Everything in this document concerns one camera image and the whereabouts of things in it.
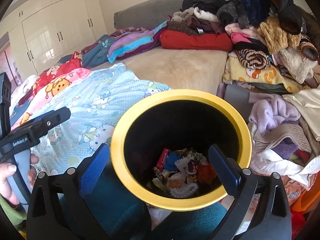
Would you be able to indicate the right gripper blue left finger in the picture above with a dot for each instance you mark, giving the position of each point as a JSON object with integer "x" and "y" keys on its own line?
{"x": 91, "y": 168}

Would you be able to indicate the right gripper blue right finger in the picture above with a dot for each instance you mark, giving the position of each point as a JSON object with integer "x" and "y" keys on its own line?
{"x": 226, "y": 169}

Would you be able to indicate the blue plastic bag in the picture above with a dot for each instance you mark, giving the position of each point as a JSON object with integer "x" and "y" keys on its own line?
{"x": 170, "y": 162}

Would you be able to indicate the red plastic wrapper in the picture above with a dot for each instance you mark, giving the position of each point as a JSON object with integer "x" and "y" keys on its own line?
{"x": 205, "y": 174}

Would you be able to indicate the red snack can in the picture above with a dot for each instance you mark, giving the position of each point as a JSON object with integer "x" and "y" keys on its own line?
{"x": 162, "y": 159}

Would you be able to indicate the yellow rimmed black trash bin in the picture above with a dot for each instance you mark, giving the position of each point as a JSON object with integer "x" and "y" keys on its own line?
{"x": 179, "y": 119}

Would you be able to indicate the person's left hand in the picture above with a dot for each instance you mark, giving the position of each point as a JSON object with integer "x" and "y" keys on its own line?
{"x": 7, "y": 170}

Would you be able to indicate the beige ribbed knit sweater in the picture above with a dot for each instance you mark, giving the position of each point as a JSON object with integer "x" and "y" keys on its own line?
{"x": 300, "y": 134}

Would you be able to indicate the teal trouser leg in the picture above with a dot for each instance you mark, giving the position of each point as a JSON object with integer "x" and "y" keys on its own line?
{"x": 124, "y": 216}

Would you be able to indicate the pink cartoon bear blanket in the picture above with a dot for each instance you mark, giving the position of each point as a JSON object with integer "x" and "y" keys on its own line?
{"x": 49, "y": 91}

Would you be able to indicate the lavender knit sweater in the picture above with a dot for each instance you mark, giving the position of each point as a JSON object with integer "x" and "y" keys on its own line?
{"x": 269, "y": 111}

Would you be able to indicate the light blue Hello Kitty quilt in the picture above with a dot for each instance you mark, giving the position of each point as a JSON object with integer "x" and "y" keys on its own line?
{"x": 96, "y": 104}

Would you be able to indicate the red floral blanket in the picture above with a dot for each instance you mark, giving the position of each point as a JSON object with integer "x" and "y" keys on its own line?
{"x": 65, "y": 65}

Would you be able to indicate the yellow Hello Kitty blanket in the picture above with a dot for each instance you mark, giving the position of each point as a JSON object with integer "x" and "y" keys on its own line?
{"x": 235, "y": 71}

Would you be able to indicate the cream satin curtain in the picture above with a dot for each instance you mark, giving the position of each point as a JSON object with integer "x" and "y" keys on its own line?
{"x": 308, "y": 104}

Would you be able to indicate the dark blue leaf blanket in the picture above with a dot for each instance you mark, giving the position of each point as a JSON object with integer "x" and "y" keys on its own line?
{"x": 94, "y": 54}

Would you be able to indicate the white built-in wardrobe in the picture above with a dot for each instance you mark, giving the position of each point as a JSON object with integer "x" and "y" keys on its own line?
{"x": 40, "y": 32}

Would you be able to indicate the red folded cushion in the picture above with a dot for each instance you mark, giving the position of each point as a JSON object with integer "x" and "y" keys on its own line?
{"x": 170, "y": 39}

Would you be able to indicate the purple blue striped pillow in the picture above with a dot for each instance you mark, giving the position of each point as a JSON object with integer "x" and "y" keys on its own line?
{"x": 133, "y": 43}

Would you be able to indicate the pile of dark clothes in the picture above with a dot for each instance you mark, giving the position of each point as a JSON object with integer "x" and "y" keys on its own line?
{"x": 264, "y": 33}

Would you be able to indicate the grey bed headboard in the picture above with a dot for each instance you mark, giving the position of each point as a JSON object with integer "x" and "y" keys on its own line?
{"x": 147, "y": 15}

